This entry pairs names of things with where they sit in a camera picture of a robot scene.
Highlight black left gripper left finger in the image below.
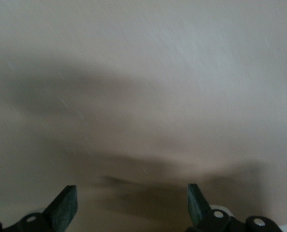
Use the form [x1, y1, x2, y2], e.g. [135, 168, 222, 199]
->
[0, 185, 78, 232]

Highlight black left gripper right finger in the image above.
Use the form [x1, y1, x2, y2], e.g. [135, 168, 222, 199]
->
[186, 183, 282, 232]

